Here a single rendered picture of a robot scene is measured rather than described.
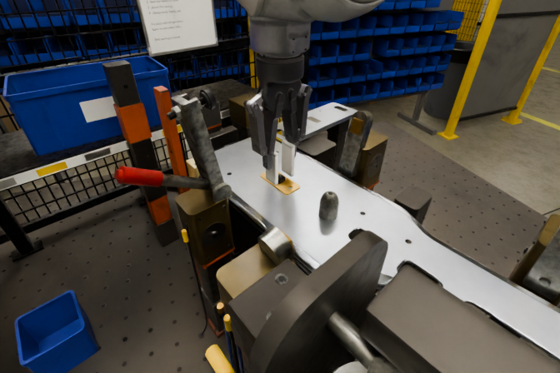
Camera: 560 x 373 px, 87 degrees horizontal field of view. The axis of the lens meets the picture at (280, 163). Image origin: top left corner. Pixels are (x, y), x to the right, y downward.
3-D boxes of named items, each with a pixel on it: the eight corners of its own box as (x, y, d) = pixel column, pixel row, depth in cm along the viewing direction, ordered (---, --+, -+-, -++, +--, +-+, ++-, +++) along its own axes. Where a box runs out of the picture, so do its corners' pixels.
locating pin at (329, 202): (340, 221, 51) (344, 192, 48) (327, 231, 50) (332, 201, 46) (326, 212, 53) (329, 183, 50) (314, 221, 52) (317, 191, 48)
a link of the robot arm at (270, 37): (325, 10, 41) (322, 54, 45) (282, 5, 47) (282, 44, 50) (276, 15, 36) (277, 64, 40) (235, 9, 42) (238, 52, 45)
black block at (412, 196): (407, 280, 74) (442, 189, 58) (385, 305, 69) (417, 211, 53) (388, 267, 78) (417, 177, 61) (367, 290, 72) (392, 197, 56)
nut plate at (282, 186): (301, 187, 57) (301, 182, 56) (287, 196, 55) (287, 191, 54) (273, 169, 62) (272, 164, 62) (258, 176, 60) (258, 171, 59)
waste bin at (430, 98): (477, 117, 322) (506, 47, 282) (442, 125, 307) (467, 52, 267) (441, 101, 362) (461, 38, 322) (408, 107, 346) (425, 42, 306)
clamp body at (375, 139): (372, 241, 85) (398, 133, 66) (346, 263, 79) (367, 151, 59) (353, 228, 89) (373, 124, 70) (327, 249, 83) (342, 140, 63)
